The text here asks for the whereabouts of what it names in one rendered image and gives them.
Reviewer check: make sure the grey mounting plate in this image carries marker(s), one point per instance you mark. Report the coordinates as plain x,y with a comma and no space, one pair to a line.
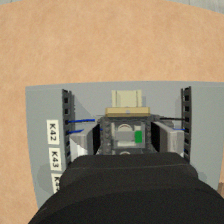
89,99

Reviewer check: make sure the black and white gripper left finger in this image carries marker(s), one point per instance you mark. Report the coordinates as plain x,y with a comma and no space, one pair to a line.
87,142

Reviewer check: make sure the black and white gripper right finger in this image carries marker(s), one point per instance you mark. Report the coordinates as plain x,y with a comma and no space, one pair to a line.
166,139

